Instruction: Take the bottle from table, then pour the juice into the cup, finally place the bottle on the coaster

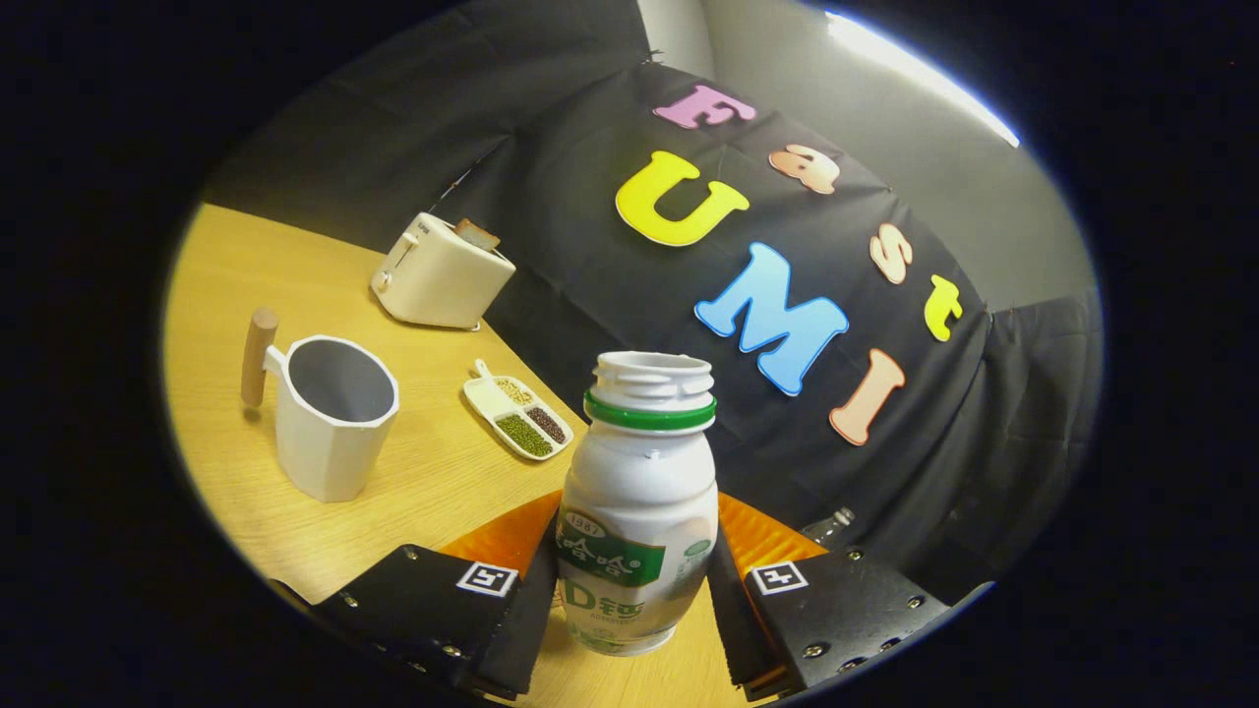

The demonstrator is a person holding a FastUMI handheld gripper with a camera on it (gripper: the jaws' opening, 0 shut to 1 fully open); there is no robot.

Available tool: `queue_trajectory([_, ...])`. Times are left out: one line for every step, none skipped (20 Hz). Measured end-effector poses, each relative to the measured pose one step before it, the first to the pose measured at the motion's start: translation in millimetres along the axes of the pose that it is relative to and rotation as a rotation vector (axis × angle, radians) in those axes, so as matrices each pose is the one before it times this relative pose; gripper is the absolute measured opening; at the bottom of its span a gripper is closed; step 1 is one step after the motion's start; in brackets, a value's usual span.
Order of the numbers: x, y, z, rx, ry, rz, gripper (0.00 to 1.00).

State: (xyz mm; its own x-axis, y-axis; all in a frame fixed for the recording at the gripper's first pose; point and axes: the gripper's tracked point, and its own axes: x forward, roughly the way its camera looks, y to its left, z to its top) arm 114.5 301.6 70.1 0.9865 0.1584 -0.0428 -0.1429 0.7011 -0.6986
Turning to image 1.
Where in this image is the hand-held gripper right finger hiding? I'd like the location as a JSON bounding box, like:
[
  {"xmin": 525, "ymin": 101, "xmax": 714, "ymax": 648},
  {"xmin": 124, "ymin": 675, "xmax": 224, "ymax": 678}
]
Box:
[{"xmin": 708, "ymin": 492, "xmax": 951, "ymax": 701}]

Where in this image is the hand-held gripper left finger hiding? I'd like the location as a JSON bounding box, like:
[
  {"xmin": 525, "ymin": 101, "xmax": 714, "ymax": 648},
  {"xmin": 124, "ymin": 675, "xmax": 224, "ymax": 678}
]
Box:
[{"xmin": 310, "ymin": 490, "xmax": 562, "ymax": 701}]

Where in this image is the white juice bottle green ring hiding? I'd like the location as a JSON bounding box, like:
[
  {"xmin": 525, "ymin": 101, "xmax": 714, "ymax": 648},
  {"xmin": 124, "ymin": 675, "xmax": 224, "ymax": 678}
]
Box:
[{"xmin": 556, "ymin": 351, "xmax": 720, "ymax": 657}]

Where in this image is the white cup wooden handle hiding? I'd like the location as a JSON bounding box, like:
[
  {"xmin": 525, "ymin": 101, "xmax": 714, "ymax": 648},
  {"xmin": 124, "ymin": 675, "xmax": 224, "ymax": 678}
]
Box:
[{"xmin": 241, "ymin": 307, "xmax": 401, "ymax": 503}]

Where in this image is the clear plastic water bottle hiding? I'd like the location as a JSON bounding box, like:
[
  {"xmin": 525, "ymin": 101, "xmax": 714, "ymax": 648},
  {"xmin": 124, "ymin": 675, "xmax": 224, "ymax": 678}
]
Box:
[{"xmin": 802, "ymin": 506, "xmax": 857, "ymax": 548}]

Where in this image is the white divided dish with beans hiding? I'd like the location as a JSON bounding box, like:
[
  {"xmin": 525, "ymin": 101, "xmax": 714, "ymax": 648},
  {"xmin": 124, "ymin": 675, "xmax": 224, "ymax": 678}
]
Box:
[{"xmin": 462, "ymin": 359, "xmax": 574, "ymax": 462}]

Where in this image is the cream toaster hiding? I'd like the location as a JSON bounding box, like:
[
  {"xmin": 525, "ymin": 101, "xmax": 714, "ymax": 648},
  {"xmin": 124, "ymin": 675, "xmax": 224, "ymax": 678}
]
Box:
[{"xmin": 371, "ymin": 212, "xmax": 516, "ymax": 331}]

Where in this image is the black backdrop cloth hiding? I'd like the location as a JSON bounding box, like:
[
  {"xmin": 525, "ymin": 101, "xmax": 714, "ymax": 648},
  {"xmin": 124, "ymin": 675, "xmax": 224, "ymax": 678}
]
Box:
[{"xmin": 202, "ymin": 0, "xmax": 1103, "ymax": 601}]

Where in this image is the wooden table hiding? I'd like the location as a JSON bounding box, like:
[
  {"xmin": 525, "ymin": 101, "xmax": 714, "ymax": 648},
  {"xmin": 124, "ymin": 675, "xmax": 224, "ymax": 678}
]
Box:
[{"xmin": 162, "ymin": 204, "xmax": 749, "ymax": 708}]

